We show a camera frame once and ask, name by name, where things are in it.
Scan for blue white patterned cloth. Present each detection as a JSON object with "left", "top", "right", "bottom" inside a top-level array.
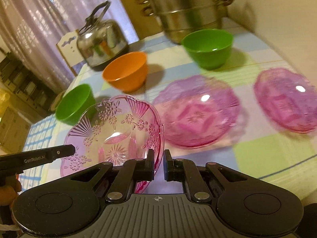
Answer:
[{"left": 19, "top": 114, "right": 57, "bottom": 192}]

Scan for checkered pastel tablecloth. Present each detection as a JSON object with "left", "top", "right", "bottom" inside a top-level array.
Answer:
[{"left": 39, "top": 17, "right": 317, "bottom": 204}]

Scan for person's left hand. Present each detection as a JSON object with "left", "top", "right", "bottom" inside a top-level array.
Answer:
[{"left": 0, "top": 175, "right": 22, "bottom": 206}]

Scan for lilac sheer curtain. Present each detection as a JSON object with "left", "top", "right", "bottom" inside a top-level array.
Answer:
[{"left": 1, "top": 0, "right": 139, "bottom": 93}]

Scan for white wooden chair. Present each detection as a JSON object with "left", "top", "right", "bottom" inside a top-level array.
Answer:
[{"left": 56, "top": 30, "right": 85, "bottom": 76}]

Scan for small green plastic bowl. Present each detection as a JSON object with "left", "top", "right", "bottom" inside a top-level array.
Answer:
[{"left": 55, "top": 84, "right": 96, "bottom": 126}]

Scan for round wooden stool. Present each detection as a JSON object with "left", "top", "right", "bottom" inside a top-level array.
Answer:
[{"left": 49, "top": 90, "right": 66, "bottom": 112}]

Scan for dark stacked crates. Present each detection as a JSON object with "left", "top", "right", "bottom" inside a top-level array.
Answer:
[{"left": 1, "top": 49, "right": 57, "bottom": 118}]

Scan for cardboard box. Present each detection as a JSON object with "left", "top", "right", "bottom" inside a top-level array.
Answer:
[{"left": 1, "top": 107, "right": 31, "bottom": 155}]

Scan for stainless steel kettle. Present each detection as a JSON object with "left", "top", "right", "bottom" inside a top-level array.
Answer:
[{"left": 76, "top": 1, "right": 129, "bottom": 71}]

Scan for pink glass plate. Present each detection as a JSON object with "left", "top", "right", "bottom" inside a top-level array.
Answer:
[
  {"left": 60, "top": 94, "right": 165, "bottom": 194},
  {"left": 254, "top": 67, "right": 316, "bottom": 133},
  {"left": 153, "top": 75, "right": 241, "bottom": 149}
]

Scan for stainless steel steamer pot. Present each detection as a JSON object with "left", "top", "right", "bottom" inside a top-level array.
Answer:
[{"left": 136, "top": 0, "right": 234, "bottom": 44}]

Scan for orange plastic bowl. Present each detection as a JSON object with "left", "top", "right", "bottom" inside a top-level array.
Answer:
[{"left": 102, "top": 52, "right": 148, "bottom": 93}]

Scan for large green plastic bowl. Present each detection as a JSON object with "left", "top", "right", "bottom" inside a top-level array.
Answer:
[{"left": 181, "top": 29, "right": 234, "bottom": 70}]

